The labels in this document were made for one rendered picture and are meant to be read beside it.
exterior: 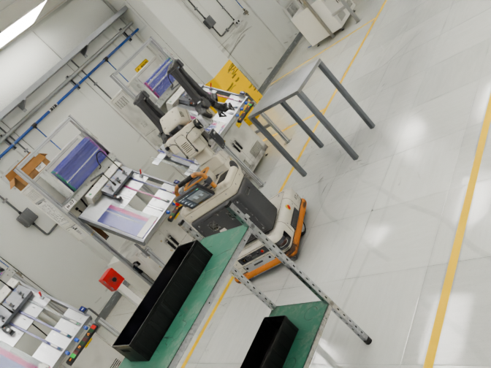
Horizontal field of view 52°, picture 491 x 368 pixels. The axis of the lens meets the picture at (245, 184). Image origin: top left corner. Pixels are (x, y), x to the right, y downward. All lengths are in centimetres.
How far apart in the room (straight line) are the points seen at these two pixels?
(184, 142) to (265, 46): 564
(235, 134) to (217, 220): 216
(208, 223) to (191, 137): 67
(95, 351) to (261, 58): 611
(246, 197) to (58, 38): 429
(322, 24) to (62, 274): 523
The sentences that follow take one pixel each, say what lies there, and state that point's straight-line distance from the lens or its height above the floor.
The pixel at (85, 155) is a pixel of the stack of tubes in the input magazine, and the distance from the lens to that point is 501.
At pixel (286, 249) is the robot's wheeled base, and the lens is 378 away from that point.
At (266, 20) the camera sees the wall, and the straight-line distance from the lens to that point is 973.
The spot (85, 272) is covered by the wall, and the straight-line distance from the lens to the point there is 639.
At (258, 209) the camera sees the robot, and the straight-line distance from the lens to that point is 373.
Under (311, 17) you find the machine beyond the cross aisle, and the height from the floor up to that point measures 46.
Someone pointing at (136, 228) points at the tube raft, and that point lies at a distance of 462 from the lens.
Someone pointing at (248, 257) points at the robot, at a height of 24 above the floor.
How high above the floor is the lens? 182
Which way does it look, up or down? 18 degrees down
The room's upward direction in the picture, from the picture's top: 45 degrees counter-clockwise
